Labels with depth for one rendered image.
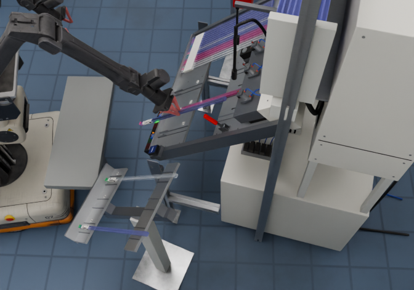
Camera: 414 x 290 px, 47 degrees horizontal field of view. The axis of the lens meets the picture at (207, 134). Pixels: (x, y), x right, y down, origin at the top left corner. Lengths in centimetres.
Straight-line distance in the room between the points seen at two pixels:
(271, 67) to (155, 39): 213
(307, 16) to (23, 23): 83
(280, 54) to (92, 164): 124
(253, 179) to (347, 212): 42
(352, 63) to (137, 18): 244
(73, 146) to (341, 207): 124
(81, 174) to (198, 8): 173
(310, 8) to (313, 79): 27
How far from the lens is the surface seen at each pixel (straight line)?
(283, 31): 119
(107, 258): 272
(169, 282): 263
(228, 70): 317
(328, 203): 213
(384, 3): 124
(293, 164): 218
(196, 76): 217
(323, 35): 118
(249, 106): 165
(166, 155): 204
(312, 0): 109
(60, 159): 231
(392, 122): 148
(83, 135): 234
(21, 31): 150
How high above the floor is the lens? 257
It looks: 62 degrees down
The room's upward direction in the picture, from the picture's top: 4 degrees counter-clockwise
